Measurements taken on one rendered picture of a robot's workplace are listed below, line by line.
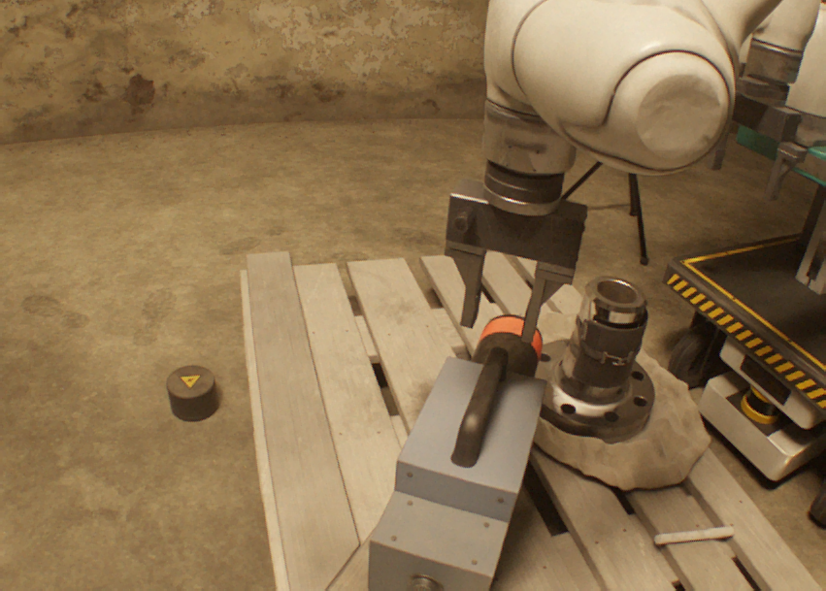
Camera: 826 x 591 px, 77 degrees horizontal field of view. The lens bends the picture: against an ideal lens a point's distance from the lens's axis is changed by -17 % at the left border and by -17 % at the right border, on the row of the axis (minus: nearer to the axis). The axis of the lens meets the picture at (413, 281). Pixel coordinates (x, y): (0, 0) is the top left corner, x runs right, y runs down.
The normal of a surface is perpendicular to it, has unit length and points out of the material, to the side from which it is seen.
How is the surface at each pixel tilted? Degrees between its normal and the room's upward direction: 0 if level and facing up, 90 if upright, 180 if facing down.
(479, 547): 0
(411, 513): 0
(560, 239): 90
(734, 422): 90
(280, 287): 0
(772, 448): 90
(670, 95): 96
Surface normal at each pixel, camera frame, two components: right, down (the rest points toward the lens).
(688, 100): -0.01, 0.61
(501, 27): -0.95, -0.04
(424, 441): 0.07, -0.85
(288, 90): 0.27, 0.51
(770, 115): -0.91, 0.15
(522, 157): -0.32, 0.47
